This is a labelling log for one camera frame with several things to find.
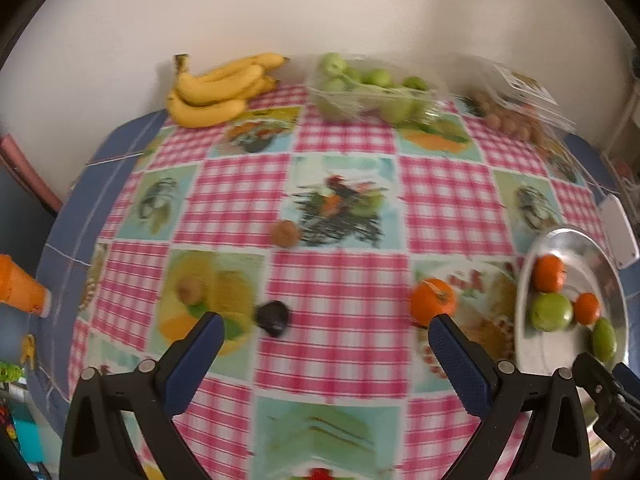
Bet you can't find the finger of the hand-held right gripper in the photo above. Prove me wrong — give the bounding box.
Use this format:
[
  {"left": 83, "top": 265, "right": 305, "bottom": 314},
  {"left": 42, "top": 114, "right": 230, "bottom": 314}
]
[{"left": 572, "top": 352, "right": 640, "bottom": 456}]

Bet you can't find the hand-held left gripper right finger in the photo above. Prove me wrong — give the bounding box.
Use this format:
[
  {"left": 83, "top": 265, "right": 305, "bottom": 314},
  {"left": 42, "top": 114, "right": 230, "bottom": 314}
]
[{"left": 426, "top": 314, "right": 594, "bottom": 480}]

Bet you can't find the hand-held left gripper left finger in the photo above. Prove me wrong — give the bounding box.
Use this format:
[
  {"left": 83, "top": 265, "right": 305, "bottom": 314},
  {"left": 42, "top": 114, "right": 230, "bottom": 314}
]
[{"left": 59, "top": 311, "right": 226, "bottom": 480}]

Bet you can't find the orange mandarin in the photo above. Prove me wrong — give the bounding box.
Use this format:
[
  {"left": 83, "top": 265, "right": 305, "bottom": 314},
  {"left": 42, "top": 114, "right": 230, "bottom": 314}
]
[
  {"left": 411, "top": 278, "right": 458, "bottom": 328},
  {"left": 532, "top": 255, "right": 567, "bottom": 293},
  {"left": 573, "top": 292, "right": 601, "bottom": 326}
]

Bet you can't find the oblong green jujube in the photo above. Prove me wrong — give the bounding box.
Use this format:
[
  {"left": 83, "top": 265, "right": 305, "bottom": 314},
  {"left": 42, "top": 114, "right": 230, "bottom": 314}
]
[{"left": 591, "top": 317, "right": 617, "bottom": 363}]

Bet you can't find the green apple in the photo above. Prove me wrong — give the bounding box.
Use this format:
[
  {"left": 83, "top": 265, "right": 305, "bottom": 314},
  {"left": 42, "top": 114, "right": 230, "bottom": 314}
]
[{"left": 530, "top": 292, "right": 574, "bottom": 332}]

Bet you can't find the round metal plate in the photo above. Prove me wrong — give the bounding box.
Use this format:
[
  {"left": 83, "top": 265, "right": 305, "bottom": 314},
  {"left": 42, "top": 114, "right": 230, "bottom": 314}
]
[{"left": 515, "top": 227, "right": 628, "bottom": 376}]

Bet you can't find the bag of green apples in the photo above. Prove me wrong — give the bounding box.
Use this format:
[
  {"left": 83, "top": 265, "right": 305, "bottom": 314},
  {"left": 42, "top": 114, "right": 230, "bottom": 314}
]
[{"left": 305, "top": 51, "right": 451, "bottom": 128}]

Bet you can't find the brown kiwi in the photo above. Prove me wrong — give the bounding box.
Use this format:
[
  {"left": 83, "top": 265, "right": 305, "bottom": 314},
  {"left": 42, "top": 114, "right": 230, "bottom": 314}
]
[
  {"left": 177, "top": 277, "right": 206, "bottom": 306},
  {"left": 271, "top": 220, "right": 302, "bottom": 248}
]

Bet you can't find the dark purple plum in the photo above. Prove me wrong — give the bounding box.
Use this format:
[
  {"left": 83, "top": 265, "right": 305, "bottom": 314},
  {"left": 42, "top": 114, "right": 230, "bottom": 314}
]
[{"left": 254, "top": 300, "right": 291, "bottom": 338}]

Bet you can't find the checkered picture-print tablecloth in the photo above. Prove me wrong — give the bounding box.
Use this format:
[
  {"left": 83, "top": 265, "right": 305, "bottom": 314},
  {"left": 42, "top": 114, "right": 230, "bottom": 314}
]
[{"left": 67, "top": 82, "right": 608, "bottom": 480}]

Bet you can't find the white plastic device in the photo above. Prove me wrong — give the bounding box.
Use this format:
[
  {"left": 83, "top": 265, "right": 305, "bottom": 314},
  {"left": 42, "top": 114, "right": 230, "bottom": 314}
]
[{"left": 597, "top": 195, "right": 640, "bottom": 270}]

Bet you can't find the teal box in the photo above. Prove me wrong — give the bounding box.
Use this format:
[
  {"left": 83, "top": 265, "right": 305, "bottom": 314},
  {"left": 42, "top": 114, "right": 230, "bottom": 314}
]
[{"left": 12, "top": 405, "right": 45, "bottom": 461}]

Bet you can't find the orange plastic cup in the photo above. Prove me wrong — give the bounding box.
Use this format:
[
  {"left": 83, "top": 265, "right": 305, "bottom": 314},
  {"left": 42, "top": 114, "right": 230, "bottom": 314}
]
[{"left": 0, "top": 254, "right": 53, "bottom": 317}]

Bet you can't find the green packet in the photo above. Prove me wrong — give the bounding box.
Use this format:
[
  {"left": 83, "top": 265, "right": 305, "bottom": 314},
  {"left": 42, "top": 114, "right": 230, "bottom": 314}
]
[{"left": 0, "top": 360, "right": 25, "bottom": 386}]

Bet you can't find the dark grey cabinet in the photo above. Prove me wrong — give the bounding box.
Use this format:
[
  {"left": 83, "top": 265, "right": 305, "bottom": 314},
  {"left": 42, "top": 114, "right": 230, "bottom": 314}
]
[{"left": 0, "top": 165, "right": 56, "bottom": 281}]

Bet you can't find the bunch of yellow bananas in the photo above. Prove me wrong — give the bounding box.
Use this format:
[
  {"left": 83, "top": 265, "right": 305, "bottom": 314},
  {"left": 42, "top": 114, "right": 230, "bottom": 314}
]
[{"left": 166, "top": 52, "right": 291, "bottom": 128}]

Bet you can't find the pack of brown kiwis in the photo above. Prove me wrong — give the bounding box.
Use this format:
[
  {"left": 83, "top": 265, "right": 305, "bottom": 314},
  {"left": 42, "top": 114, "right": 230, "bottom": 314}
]
[{"left": 465, "top": 60, "right": 578, "bottom": 143}]

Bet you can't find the pink rolled mat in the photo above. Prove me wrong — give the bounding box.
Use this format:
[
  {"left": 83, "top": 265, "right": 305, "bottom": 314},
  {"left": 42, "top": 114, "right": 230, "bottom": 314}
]
[{"left": 0, "top": 134, "right": 66, "bottom": 213}]

